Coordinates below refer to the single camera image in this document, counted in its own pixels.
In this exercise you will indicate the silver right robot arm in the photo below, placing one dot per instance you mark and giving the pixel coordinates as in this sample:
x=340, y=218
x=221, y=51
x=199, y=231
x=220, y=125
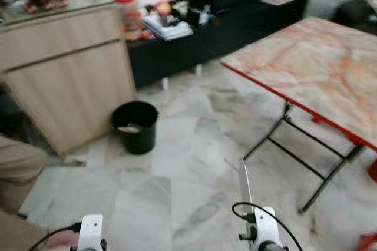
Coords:
x=272, y=247

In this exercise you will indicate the black round rubbish bin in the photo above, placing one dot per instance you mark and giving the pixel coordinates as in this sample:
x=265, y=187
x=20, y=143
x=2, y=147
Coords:
x=136, y=139

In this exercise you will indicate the pale trash piece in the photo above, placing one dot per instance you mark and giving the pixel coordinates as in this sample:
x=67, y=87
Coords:
x=129, y=128

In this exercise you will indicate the red plastic stool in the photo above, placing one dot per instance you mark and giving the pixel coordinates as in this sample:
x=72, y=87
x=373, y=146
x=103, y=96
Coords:
x=373, y=171
x=369, y=243

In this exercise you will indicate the marble-top folding table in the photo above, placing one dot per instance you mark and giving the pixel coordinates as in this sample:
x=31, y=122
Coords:
x=312, y=68

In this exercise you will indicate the dark brown sofa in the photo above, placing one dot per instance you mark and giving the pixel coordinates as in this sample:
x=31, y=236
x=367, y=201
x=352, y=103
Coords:
x=353, y=12

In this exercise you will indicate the black low tv console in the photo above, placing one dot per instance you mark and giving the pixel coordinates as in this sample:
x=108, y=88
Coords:
x=224, y=39

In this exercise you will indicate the small white toy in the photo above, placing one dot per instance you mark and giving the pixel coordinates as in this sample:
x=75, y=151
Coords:
x=204, y=15

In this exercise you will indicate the stack of white books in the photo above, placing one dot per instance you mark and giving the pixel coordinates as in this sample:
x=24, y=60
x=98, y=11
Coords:
x=168, y=29

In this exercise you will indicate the orange toy figure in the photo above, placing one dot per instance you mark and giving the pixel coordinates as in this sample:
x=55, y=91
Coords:
x=163, y=9

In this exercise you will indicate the large red-lid plastic jar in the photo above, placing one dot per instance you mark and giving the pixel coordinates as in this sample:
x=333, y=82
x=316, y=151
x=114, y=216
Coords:
x=128, y=12

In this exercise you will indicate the light wood cabinet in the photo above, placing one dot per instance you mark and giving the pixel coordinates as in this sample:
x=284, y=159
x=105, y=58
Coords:
x=65, y=80

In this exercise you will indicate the person leg in beige trousers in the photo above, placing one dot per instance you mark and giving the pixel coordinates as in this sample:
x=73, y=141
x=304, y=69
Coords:
x=17, y=174

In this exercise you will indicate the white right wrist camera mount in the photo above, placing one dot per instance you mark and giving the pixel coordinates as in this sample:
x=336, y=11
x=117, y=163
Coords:
x=265, y=230

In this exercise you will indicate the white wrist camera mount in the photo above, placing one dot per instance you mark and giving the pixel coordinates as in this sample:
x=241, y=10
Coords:
x=265, y=230
x=90, y=230

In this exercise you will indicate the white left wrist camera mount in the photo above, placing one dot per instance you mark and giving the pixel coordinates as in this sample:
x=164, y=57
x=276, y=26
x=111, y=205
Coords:
x=90, y=230

